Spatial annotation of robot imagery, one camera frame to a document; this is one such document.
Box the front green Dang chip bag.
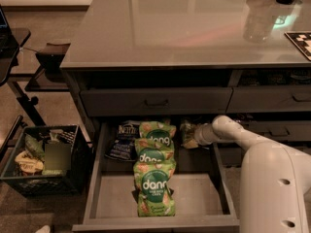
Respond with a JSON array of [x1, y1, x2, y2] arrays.
[[133, 160, 176, 216]]

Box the open grey middle drawer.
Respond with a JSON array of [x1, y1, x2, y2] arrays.
[[72, 123, 239, 233]]

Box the grey bottom right drawer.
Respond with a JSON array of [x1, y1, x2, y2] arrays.
[[219, 148, 245, 166]]

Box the black plastic crate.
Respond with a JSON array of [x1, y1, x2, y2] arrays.
[[1, 125, 91, 197]]

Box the green dang chip bag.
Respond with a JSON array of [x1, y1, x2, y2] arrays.
[[139, 121, 176, 147], [133, 160, 176, 216], [135, 138, 174, 162]]

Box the grey top right drawer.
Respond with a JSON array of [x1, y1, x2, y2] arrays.
[[226, 85, 311, 113]]

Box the white shoe tip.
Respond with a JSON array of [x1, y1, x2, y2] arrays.
[[35, 225, 51, 233]]

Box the black white fiducial marker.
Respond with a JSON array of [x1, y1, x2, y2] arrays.
[[285, 31, 311, 61]]

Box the dark green bag in crate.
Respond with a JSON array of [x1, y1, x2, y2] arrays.
[[25, 134, 45, 161]]

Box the yellow chip bag in crate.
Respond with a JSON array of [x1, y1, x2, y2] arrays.
[[15, 150, 44, 175]]

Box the green Kettle jalapeno chip bag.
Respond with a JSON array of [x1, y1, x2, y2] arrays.
[[180, 118, 199, 150]]

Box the back green Dang chip bag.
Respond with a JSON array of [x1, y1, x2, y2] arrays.
[[139, 121, 176, 147]]

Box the dark blue Kettle chip bag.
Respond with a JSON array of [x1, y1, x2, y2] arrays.
[[106, 120, 140, 161]]

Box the grey top left drawer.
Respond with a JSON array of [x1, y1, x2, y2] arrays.
[[80, 87, 232, 117]]

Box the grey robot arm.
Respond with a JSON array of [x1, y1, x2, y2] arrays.
[[194, 116, 311, 233]]

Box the grey counter cabinet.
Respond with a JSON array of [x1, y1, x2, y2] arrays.
[[61, 0, 311, 134]]

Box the middle green Dang chip bag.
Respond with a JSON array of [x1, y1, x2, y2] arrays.
[[135, 138, 174, 162]]

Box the black side desk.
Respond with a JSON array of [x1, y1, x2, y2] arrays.
[[0, 5, 71, 160]]

